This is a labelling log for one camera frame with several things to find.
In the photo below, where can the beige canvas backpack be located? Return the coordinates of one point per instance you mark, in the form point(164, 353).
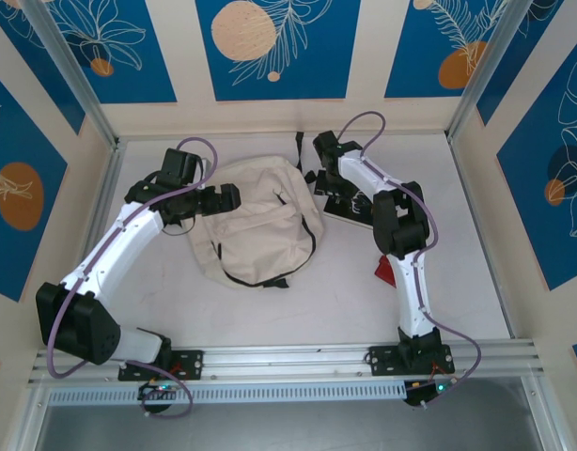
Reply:
point(260, 225)

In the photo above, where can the red wallet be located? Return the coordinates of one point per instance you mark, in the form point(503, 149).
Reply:
point(386, 272)

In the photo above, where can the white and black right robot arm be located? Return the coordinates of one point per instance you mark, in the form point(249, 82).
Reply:
point(408, 303)

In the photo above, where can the long aluminium frame rail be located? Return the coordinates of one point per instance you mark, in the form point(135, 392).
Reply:
point(288, 362)

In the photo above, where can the aluminium frame post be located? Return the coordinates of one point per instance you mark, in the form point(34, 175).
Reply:
point(74, 80)
point(490, 70)

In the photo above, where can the small circuit board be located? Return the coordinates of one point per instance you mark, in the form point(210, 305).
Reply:
point(425, 392)
point(157, 389)

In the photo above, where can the aluminium side rail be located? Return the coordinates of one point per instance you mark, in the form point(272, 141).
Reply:
point(464, 188)
point(87, 253)

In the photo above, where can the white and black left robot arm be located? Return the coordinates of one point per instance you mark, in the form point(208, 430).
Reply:
point(114, 253)

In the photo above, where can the black book with gold title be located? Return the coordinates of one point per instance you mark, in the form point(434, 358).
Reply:
point(345, 216)

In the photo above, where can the aluminium frame leg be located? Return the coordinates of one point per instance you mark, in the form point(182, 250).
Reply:
point(544, 418)
point(31, 418)

